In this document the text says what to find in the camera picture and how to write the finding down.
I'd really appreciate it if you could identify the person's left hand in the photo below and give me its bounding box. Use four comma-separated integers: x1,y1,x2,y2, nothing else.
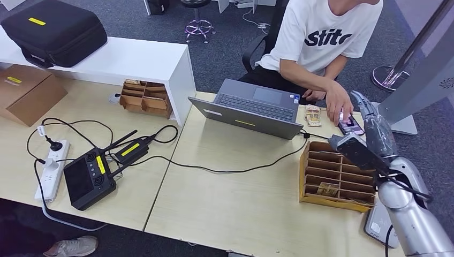
303,89,327,102

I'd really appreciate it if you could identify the robot right hand grey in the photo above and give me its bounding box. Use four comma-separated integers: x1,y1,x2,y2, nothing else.
350,90,399,160

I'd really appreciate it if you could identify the person's right hand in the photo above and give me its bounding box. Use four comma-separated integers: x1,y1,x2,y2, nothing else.
325,82,354,127

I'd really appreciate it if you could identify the black smartphone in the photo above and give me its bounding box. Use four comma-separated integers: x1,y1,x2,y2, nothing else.
337,112,365,137

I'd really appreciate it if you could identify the large cardboard card organizer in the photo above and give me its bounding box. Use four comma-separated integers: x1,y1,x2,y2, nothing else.
299,141,377,214

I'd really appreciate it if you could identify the person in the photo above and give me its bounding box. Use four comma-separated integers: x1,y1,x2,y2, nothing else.
239,0,384,126

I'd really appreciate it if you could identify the gold card in organizer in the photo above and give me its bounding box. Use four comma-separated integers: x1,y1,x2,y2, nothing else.
316,183,341,198

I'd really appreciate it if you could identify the chrome stanchion pole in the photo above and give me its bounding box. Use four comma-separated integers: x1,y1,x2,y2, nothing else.
371,0,454,93

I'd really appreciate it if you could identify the grey kiosk stand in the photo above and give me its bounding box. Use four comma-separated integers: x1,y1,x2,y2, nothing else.
370,33,454,137

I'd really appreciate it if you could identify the grey laptop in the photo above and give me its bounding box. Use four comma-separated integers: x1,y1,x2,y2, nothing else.
188,78,305,141

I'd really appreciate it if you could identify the black office chair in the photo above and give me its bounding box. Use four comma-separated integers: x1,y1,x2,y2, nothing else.
241,0,289,73

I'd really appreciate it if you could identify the chrome stool base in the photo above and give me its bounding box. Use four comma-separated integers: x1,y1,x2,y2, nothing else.
180,0,216,44

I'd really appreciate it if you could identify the small cardboard divider organizer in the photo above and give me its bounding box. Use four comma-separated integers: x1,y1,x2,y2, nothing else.
119,79,173,119

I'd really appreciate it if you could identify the black box on floor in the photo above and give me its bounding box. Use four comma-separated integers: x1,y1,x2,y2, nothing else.
146,0,171,16

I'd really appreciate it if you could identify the white desk shelf riser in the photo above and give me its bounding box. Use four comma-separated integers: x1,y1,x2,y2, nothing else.
0,25,197,127

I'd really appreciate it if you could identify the black power brick yellow label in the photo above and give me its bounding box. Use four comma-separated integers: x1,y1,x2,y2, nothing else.
113,137,153,167

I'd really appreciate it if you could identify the black controller with antennas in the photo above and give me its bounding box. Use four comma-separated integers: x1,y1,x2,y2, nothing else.
63,129,138,211

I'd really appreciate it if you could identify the black carrying case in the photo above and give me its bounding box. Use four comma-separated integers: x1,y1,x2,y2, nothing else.
1,0,108,69

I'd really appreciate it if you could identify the white plug adapter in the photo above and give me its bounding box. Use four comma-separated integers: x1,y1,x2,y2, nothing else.
35,158,60,171

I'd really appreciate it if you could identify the white power strip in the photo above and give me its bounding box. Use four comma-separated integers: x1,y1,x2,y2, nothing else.
34,139,71,202

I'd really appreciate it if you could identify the white sneaker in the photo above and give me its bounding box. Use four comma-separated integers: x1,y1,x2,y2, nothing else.
43,235,99,257

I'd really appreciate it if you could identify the brown cardboard box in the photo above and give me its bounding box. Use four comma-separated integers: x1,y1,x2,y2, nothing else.
0,64,69,127

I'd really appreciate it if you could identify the dark trouser leg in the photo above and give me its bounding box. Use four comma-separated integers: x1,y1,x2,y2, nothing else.
0,198,57,257

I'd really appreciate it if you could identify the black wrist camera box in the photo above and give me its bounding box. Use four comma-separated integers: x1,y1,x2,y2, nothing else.
328,133,390,175

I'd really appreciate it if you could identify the short black hub cable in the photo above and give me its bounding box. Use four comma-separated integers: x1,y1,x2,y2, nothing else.
300,130,332,142

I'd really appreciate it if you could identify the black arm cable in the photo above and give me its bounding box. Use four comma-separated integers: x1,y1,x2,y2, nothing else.
376,167,434,203

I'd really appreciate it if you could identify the white floor cable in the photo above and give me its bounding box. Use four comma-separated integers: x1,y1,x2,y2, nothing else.
242,7,271,35

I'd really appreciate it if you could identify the long black power cable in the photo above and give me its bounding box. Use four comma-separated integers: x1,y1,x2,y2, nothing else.
108,124,312,175

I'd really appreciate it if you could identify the black plug with cable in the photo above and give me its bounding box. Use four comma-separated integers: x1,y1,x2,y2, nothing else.
26,117,115,160

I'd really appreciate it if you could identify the grey power strip cord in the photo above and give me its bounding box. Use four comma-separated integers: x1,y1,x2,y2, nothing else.
33,160,108,232

